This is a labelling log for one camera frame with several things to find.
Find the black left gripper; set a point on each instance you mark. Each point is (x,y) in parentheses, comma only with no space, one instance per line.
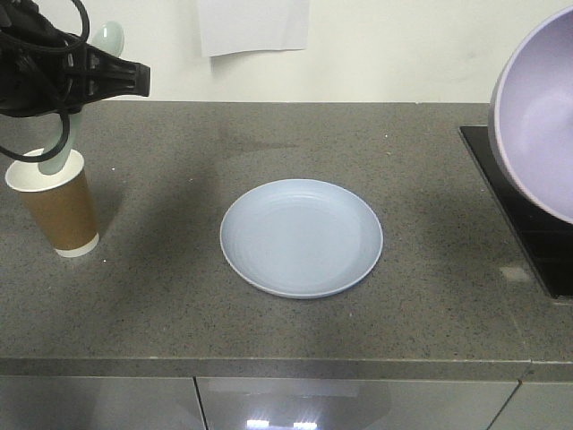
(46,70)

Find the purple plastic bowl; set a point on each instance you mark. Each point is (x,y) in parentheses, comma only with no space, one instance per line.
(530,117)

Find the light blue round plate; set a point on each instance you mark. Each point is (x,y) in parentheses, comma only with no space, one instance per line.
(301,238)

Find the black gas stove top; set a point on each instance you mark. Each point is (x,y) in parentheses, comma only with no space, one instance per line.
(545,240)

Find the brown paper cup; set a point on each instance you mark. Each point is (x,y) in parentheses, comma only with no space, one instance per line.
(60,204)

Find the white paper sheet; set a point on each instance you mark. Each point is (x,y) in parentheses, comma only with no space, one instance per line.
(231,27)

